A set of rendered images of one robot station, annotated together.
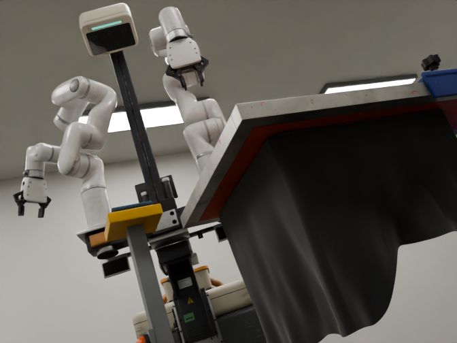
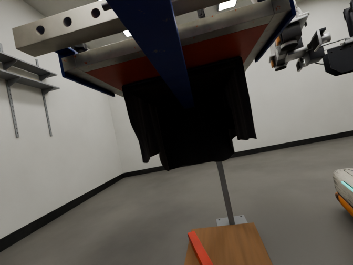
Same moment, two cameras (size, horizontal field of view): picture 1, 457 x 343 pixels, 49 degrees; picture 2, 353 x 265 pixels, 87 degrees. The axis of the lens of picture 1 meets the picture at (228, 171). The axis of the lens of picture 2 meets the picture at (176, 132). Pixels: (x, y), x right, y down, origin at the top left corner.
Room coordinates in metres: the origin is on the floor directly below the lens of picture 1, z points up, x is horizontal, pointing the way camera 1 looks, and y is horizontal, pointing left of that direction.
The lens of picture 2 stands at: (1.67, -1.06, 0.72)
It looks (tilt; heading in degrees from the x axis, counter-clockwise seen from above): 1 degrees up; 121
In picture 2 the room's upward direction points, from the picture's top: 12 degrees counter-clockwise
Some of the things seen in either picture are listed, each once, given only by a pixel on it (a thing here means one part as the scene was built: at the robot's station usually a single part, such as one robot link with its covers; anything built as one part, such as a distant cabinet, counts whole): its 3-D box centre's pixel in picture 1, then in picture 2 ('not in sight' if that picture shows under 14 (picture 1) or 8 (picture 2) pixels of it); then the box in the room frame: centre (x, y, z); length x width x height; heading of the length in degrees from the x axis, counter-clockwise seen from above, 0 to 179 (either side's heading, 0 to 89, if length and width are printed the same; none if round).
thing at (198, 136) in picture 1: (203, 141); not in sight; (1.74, 0.05, 1.37); 0.13 x 0.10 x 0.16; 97
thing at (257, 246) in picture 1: (273, 260); (194, 130); (1.17, -0.03, 0.74); 0.45 x 0.03 x 0.43; 24
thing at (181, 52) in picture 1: (182, 54); not in sight; (1.34, 0.01, 1.49); 0.10 x 0.08 x 0.11; 97
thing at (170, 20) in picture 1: (176, 30); not in sight; (1.38, 0.01, 1.62); 0.15 x 0.10 x 0.11; 7
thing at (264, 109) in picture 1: (337, 155); (182, 79); (1.29, -0.30, 0.97); 0.79 x 0.58 x 0.04; 114
